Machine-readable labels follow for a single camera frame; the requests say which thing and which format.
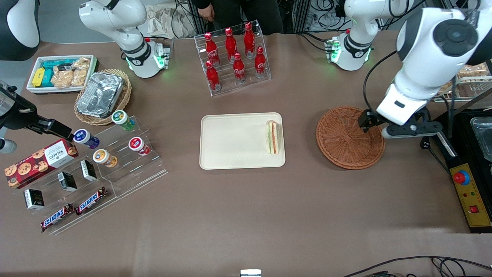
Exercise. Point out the clear bag of crackers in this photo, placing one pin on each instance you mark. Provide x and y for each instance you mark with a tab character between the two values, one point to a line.
79	77
83	63
61	79

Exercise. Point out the yellow small box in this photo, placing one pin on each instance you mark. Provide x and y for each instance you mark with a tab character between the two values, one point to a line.
38	77

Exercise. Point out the round brown wicker basket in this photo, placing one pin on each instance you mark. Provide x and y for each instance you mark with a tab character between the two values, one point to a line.
342	138

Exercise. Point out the Snickers bar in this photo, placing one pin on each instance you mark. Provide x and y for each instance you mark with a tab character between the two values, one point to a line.
57	217
91	201

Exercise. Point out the long teal box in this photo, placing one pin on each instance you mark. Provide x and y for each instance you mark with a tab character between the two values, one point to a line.
54	63

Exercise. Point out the green lidded cup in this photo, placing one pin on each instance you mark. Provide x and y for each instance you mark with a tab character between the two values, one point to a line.
121	118

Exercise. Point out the red cola bottle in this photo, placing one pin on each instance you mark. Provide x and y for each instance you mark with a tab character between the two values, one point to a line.
212	50
231	44
239	69
260	63
250	38
213	77

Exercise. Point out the small black box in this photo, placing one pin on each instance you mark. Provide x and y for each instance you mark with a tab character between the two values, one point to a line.
88	170
34	199
67	181

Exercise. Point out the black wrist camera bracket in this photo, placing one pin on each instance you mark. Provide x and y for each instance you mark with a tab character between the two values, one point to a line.
42	125
371	120

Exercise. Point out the black machine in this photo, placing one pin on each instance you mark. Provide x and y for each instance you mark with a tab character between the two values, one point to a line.
461	154

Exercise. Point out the person in dark clothes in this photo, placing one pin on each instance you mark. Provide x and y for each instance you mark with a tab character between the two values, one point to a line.
246	15

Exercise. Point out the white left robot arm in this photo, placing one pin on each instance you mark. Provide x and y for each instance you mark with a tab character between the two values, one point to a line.
419	77

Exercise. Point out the red rocker switch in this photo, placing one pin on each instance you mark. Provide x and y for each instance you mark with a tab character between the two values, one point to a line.
474	209

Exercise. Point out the black left wrist camera bracket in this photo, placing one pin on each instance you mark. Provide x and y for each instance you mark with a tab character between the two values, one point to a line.
371	120

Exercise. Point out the crumpled beige bag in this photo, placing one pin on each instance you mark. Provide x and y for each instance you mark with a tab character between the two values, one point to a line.
165	23

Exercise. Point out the person's bare hand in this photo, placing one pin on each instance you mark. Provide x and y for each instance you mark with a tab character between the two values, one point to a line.
206	13

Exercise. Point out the blue lidded cup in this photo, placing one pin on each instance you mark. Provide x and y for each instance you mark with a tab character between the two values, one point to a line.
82	136

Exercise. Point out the red lidded cup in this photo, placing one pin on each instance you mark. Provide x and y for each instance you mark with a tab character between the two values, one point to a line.
136	144

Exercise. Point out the white plastic bin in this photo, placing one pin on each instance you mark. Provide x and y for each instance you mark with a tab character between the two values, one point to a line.
54	90

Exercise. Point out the red Walkers cookie box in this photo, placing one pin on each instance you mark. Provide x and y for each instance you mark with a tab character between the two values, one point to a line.
38	161

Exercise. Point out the small white device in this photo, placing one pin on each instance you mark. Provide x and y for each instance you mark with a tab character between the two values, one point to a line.
250	273

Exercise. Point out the yellow control panel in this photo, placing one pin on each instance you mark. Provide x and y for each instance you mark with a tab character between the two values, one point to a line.
474	192

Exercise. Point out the clear acrylic bottle rack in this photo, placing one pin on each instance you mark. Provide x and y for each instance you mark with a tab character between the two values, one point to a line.
226	88

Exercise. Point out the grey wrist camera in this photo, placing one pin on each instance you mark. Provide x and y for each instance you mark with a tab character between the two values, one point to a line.
7	146
386	133

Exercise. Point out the triangular sandwich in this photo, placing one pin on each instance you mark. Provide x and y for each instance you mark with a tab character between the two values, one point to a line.
273	138

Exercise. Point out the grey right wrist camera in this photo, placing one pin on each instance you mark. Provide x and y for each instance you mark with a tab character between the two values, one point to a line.
7	146

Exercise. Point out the black right wrist camera bracket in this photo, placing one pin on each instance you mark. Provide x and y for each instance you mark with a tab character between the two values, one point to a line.
42	125

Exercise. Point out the beige rectangular tray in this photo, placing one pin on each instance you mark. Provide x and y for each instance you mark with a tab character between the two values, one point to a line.
238	142

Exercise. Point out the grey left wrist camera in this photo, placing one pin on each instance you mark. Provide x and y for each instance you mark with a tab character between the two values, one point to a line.
386	133

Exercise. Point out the orange lidded cup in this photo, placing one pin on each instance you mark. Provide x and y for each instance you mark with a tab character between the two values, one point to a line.
102	157

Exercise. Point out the short teal box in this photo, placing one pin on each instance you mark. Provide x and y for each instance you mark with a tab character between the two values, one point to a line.
48	79

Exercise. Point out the steel tray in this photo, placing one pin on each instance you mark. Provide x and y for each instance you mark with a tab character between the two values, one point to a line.
483	138

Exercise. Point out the red emergency stop button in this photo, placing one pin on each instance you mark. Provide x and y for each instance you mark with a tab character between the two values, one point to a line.
461	177

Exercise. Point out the aluminium foil tray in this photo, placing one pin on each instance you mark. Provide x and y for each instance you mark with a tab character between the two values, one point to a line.
102	94

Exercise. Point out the oval light wicker basket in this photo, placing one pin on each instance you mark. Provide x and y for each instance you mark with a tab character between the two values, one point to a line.
126	92

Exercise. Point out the clear acrylic stepped display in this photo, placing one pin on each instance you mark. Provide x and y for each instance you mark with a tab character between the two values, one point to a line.
50	196
134	173

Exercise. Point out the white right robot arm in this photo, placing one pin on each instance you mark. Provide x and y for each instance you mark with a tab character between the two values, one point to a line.
115	15

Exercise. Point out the bagged pastry snack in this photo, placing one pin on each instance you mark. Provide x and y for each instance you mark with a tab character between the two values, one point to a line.
446	89
474	71

